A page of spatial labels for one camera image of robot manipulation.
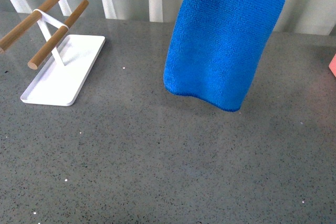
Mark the blue microfiber cloth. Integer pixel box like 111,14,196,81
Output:
163,0,286,112

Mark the white towel rack stand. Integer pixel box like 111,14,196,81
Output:
1,0,106,106

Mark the pink box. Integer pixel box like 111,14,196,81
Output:
329,55,336,77

